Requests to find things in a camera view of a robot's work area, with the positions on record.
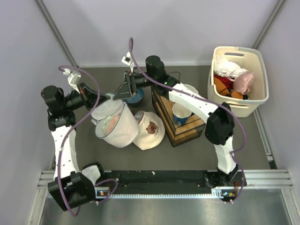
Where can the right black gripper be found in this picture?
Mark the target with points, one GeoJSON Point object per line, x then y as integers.
{"type": "Point", "coordinates": [128, 88]}

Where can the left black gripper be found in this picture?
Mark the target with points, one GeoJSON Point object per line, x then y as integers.
{"type": "Point", "coordinates": [86, 96]}

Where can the white mesh laundry bag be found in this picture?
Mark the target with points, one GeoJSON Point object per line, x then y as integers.
{"type": "Point", "coordinates": [126, 129]}

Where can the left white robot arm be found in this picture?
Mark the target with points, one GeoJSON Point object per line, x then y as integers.
{"type": "Point", "coordinates": [71, 186]}

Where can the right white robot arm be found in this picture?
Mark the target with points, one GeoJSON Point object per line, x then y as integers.
{"type": "Point", "coordinates": [218, 118]}

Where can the beige bear insulated lunch bag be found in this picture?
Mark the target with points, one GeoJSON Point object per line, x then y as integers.
{"type": "Point", "coordinates": [151, 130]}

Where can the white bra in basket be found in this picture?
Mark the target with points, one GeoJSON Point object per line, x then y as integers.
{"type": "Point", "coordinates": [225, 68]}

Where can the cream plastic laundry basket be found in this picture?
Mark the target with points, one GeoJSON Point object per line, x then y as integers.
{"type": "Point", "coordinates": [252, 61]}

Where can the blue ceramic bowl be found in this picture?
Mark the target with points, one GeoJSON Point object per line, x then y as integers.
{"type": "Point", "coordinates": [137, 98]}

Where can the blue white mug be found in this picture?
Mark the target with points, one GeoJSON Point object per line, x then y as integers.
{"type": "Point", "coordinates": [180, 114]}

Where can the white ceramic bowl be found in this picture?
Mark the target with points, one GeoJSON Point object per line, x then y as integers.
{"type": "Point", "coordinates": [192, 91]}

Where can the red orange garment in basket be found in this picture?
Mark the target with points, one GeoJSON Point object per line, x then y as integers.
{"type": "Point", "coordinates": [224, 87]}

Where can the pink garment in basket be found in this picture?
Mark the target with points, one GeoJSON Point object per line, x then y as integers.
{"type": "Point", "coordinates": [243, 83]}

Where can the black wire wooden shelf rack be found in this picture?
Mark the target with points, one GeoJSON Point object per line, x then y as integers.
{"type": "Point", "coordinates": [176, 135]}

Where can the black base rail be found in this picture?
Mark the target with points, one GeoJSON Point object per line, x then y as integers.
{"type": "Point", "coordinates": [166, 182]}

